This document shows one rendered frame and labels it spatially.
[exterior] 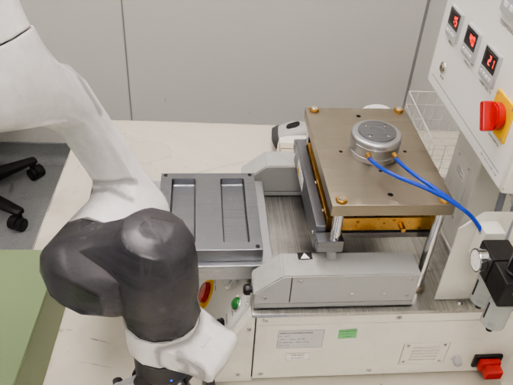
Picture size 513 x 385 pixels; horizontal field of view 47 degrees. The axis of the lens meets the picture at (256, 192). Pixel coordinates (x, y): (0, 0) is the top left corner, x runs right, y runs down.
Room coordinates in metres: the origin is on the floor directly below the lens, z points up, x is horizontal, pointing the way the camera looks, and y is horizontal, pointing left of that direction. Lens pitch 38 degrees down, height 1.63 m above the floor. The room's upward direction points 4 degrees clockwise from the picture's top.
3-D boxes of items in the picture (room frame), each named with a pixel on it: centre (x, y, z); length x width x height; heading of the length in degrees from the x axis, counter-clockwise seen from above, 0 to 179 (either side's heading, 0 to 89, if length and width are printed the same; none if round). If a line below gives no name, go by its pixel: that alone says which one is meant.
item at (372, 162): (0.78, -0.21, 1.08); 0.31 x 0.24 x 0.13; 7
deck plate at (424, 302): (0.80, -0.21, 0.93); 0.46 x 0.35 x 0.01; 97
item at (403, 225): (0.78, -0.18, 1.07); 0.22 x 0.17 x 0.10; 7
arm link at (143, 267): (0.47, 0.15, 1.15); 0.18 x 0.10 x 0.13; 72
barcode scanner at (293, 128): (1.33, -0.13, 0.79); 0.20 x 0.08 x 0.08; 94
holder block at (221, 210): (0.76, 0.08, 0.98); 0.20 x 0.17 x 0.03; 7
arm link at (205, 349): (0.45, 0.08, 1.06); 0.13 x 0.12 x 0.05; 21
